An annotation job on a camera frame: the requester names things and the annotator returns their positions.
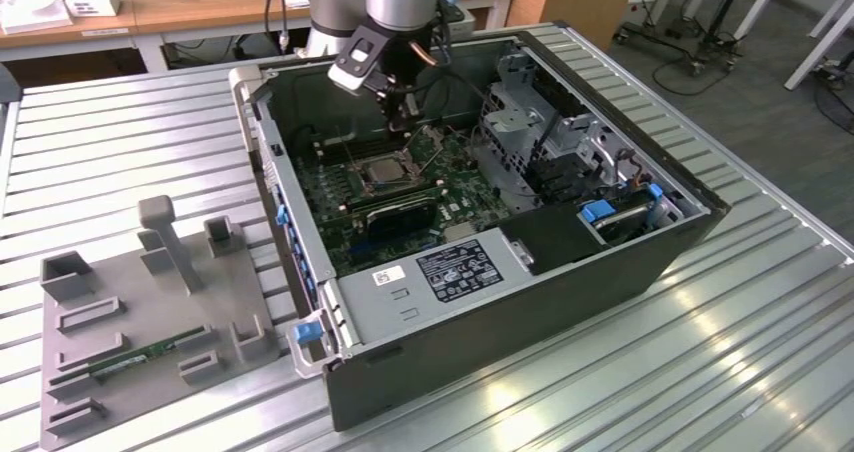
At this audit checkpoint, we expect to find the blue disk carrier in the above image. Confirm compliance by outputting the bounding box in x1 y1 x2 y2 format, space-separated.
577 191 669 246

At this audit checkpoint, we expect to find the flat white box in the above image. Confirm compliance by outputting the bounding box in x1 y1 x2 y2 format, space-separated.
0 0 75 36

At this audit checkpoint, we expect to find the grey power supply unit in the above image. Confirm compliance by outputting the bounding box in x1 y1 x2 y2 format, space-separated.
319 227 535 358

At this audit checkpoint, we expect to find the black open PC case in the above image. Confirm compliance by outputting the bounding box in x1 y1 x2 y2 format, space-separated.
228 20 729 433

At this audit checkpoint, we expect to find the wooden cabinet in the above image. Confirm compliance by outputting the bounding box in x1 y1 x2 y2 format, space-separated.
517 0 642 53

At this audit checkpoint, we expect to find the wooden desk white frame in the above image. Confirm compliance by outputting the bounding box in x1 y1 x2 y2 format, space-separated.
0 0 522 73

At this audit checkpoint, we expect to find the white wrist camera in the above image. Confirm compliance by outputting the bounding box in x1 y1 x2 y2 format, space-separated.
326 24 392 93

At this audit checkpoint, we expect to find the white table frame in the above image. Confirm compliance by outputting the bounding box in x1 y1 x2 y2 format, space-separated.
783 0 854 92
639 0 786 41

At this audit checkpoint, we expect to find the black wheeled stand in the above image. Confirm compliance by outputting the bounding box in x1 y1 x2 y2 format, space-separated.
613 0 753 78

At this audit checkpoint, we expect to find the silver CPU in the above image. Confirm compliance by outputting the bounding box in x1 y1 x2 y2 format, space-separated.
363 159 415 186

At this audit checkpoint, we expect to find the metal socket cover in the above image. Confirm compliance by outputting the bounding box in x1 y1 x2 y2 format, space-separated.
403 124 447 159

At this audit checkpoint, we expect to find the green motherboard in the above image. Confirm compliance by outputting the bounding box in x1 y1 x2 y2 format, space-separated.
292 121 535 278

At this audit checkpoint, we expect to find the grey parts rack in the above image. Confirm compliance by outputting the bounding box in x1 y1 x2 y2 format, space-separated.
38 195 282 451

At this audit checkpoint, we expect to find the black graphics card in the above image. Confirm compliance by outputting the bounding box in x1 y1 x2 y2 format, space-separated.
363 194 439 246

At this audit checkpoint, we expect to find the CPU socket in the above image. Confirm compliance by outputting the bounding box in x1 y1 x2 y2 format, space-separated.
350 154 435 199

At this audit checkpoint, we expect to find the green RAM stick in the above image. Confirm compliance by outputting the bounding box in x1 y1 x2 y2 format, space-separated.
84 325 207 379

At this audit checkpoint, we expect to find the metal drive cage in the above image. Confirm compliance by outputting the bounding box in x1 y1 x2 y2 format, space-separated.
477 51 602 198

